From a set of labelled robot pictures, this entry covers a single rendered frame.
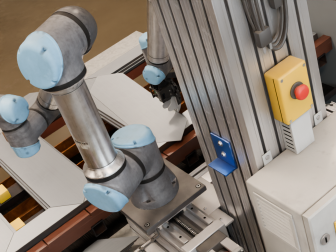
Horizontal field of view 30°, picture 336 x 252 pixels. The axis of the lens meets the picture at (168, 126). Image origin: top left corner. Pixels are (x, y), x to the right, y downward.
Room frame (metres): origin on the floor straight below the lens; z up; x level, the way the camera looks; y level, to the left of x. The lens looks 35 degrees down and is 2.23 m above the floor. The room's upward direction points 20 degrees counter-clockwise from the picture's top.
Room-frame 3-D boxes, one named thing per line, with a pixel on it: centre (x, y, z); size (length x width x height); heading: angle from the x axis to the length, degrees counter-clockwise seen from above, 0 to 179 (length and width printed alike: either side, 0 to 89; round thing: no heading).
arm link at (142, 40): (2.07, -0.05, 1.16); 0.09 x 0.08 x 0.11; 50
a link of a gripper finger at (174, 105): (2.06, -0.05, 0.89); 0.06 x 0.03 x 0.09; 115
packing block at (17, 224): (1.80, 0.64, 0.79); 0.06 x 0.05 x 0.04; 26
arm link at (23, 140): (1.51, 0.38, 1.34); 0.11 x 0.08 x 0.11; 141
